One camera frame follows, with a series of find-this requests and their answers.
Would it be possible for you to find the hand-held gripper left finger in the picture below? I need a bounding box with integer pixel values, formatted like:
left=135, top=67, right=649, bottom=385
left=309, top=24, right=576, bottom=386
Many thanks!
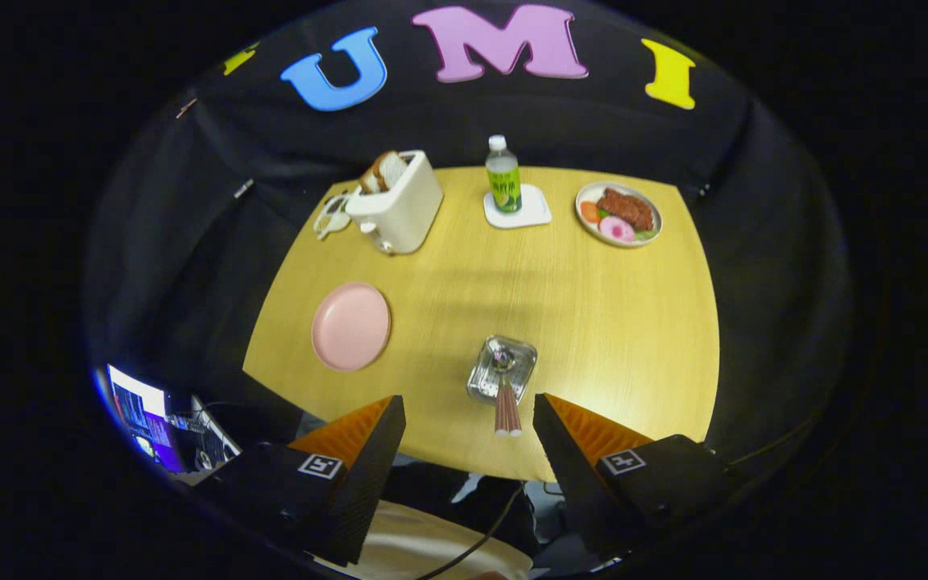
left=198, top=393, right=407, bottom=567

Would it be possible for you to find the black cable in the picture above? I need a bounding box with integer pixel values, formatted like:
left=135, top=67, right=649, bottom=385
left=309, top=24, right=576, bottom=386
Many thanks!
left=416, top=482, right=528, bottom=580

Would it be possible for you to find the white coaster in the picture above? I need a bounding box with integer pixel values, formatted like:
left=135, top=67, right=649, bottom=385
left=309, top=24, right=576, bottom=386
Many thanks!
left=483, top=184, right=553, bottom=230

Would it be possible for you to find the fork with checked handle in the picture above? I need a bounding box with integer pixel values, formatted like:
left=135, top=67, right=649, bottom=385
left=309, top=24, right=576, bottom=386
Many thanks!
left=506, top=375, right=524, bottom=438

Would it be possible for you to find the spoon with checked handle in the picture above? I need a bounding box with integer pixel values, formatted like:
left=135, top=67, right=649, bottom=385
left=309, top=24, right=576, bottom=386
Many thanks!
left=491, top=346, right=515, bottom=438

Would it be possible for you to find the brown meat piece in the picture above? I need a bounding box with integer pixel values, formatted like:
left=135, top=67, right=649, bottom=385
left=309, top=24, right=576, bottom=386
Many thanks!
left=597, top=187, right=655, bottom=232

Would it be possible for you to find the white divided seasoning dish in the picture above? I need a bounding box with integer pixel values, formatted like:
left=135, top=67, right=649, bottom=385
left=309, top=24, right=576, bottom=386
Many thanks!
left=313, top=192, right=352, bottom=242

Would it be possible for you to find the white plate of food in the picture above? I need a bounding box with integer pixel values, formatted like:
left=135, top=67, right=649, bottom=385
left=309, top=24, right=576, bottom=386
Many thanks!
left=574, top=181, right=664, bottom=248

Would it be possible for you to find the white desk device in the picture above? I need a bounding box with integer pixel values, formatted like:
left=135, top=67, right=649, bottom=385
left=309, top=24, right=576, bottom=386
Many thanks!
left=188, top=395, right=243, bottom=468

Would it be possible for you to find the white toaster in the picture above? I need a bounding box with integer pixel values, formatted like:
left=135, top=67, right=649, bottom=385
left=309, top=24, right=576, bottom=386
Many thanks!
left=344, top=149, right=445, bottom=256

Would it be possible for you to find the pink plate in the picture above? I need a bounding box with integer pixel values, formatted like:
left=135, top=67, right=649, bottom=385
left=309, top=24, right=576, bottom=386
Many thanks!
left=311, top=281, right=392, bottom=372

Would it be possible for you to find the metal wire basket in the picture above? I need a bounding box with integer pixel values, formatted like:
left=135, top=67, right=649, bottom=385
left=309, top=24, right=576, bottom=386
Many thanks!
left=466, top=334, right=539, bottom=406

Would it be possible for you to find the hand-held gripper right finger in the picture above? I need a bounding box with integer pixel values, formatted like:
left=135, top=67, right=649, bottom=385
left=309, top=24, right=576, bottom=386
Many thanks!
left=532, top=392, right=743, bottom=561

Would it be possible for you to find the green label drink bottle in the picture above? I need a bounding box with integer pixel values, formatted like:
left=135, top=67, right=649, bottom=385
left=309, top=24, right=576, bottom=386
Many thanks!
left=485, top=135, right=524, bottom=215

